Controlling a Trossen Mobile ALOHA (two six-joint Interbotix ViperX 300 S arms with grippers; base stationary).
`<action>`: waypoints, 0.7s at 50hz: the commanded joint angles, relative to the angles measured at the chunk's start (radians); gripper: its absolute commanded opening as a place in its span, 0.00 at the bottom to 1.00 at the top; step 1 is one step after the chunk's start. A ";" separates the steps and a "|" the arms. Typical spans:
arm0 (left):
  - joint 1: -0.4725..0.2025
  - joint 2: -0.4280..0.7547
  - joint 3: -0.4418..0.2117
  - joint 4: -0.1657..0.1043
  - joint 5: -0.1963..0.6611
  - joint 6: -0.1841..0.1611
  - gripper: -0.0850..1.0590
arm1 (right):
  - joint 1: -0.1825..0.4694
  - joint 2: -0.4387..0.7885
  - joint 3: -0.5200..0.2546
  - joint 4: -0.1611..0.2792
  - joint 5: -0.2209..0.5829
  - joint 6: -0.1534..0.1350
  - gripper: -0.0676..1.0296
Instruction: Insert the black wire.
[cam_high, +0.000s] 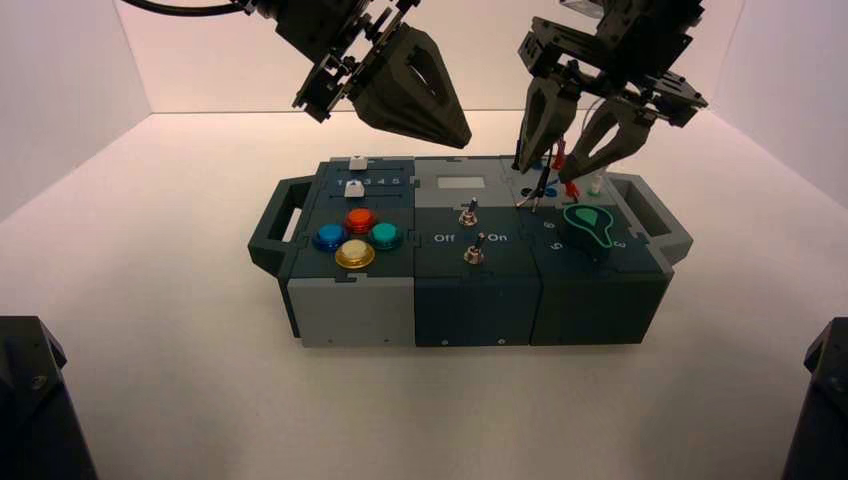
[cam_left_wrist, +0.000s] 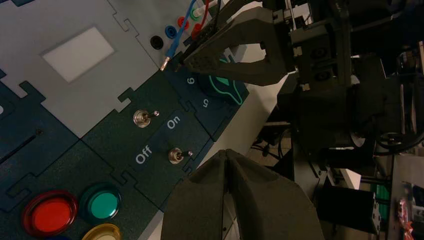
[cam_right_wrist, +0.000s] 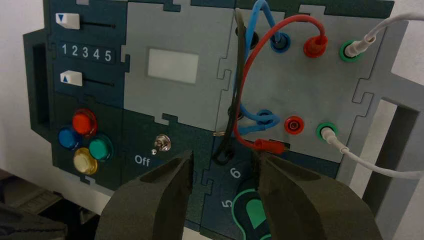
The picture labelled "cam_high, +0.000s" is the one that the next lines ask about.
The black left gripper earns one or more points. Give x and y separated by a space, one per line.
331 33

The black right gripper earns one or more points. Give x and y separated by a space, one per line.
636 53

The grey display screen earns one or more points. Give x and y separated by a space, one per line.
462 183

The white slider knob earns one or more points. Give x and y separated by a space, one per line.
358 163
354 191

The black green rotary knob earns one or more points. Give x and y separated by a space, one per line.
586 232

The red push button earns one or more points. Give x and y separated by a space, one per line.
360 220

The teal push button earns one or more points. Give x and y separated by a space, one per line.
384 235

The blue push button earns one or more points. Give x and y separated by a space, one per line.
330 236

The yellow push button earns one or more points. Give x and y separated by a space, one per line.
354 254

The grey and teal control box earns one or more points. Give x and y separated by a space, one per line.
464 311

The metal toggle switch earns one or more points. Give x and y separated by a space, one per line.
474 252
470 212

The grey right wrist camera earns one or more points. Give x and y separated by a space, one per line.
582 5

